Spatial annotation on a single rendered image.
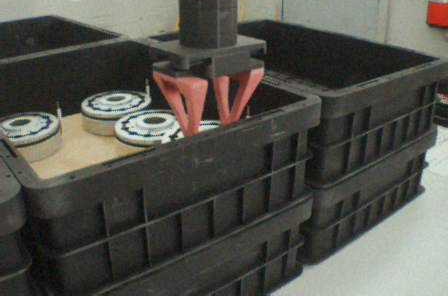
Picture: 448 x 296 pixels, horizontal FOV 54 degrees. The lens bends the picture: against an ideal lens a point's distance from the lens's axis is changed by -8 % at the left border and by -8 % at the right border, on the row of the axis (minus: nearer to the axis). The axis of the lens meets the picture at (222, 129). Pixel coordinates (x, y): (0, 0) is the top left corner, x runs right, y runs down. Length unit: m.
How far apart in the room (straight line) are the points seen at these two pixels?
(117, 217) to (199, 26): 0.19
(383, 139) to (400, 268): 0.17
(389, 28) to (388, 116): 2.90
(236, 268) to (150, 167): 0.18
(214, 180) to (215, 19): 0.15
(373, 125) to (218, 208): 0.24
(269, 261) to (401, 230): 0.25
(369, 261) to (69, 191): 0.42
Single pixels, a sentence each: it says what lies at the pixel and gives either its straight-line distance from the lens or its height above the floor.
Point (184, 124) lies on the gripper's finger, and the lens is 0.48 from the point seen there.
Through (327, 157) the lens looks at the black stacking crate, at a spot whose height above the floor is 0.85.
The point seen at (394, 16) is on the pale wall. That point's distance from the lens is 3.48.
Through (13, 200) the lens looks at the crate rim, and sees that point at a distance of 0.32.
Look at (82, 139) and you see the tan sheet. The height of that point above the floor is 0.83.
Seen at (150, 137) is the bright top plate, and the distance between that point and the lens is 0.55.
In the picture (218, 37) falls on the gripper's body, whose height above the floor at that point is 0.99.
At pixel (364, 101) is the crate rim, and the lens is 0.53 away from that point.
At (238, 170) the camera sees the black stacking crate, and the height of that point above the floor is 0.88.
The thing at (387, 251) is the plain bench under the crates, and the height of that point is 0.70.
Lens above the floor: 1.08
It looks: 23 degrees down
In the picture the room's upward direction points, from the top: straight up
